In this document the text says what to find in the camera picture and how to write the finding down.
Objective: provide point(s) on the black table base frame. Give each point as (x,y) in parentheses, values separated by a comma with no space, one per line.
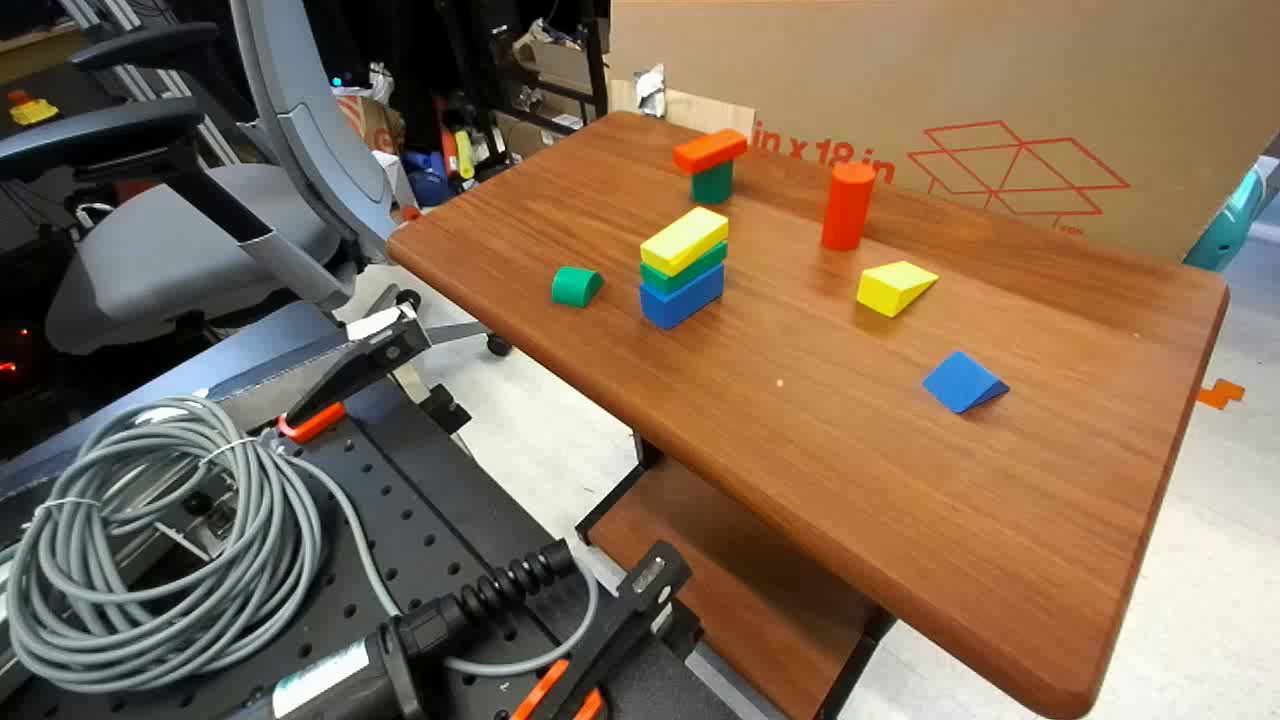
(724,585)

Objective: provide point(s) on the brown wooden table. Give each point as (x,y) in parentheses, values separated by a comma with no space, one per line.
(824,466)

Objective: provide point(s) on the green rectangular block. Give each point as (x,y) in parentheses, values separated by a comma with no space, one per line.
(697,266)

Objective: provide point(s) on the grey office chair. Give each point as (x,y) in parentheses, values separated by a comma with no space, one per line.
(172,252)

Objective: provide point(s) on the teal plastic object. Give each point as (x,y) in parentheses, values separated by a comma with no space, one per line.
(1225,222)

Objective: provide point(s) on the black clamp with orange trigger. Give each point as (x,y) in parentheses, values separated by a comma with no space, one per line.
(359,366)
(622,625)

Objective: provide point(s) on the green cube block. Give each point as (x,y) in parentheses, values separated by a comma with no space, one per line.
(714,186)

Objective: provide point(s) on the yellow wedge block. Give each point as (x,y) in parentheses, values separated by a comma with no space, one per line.
(892,286)

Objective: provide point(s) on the blue rectangular block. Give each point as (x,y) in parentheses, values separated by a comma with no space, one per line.
(681,302)

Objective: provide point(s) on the yellow emergency stop button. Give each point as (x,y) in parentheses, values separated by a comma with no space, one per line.
(28,109)

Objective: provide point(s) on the yellow rectangular block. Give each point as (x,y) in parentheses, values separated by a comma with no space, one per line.
(681,237)

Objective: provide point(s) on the orange rectangular block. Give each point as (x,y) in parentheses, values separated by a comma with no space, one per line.
(711,149)

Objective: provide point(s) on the green half-cylinder block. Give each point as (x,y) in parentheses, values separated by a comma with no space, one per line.
(572,286)

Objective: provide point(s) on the black perforated mounting board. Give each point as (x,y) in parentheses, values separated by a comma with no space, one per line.
(386,523)

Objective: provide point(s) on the orange cylinder block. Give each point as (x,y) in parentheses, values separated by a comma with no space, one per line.
(844,209)

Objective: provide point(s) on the blue wedge block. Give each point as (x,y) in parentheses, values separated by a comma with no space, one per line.
(962,381)

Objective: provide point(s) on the large cardboard box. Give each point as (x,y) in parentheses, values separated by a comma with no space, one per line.
(962,92)

